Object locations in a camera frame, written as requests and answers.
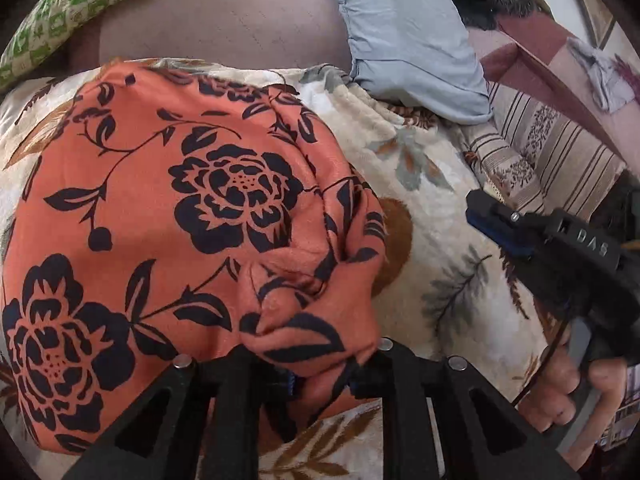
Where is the orange floral shirt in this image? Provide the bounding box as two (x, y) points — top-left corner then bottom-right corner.
(0, 57), (390, 456)

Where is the white crumpled cloth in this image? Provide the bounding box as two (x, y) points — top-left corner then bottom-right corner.
(567, 37), (636, 113)

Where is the green checkered pillow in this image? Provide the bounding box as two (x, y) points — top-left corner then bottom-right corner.
(0, 0), (176, 93)

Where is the person's right hand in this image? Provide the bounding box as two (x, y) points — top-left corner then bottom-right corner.
(517, 340), (633, 436)

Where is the striped pillow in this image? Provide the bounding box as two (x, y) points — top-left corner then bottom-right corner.
(460, 80), (628, 221)

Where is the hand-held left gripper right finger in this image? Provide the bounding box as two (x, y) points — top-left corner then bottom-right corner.
(347, 338), (581, 480)

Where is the leaf print blanket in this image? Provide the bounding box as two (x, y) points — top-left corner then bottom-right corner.
(0, 57), (576, 480)

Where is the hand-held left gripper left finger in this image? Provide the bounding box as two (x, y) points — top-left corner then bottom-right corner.
(60, 345), (301, 480)

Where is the grey-blue pillow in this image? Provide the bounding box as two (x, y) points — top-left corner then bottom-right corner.
(325, 0), (493, 126)

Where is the mauve bed cushion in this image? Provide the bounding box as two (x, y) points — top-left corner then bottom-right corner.
(65, 0), (353, 73)

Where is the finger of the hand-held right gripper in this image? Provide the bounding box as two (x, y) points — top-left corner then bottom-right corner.
(466, 214), (535, 262)
(466, 190), (552, 242)

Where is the pink sheet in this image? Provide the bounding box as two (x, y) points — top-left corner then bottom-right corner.
(465, 7), (640, 181)

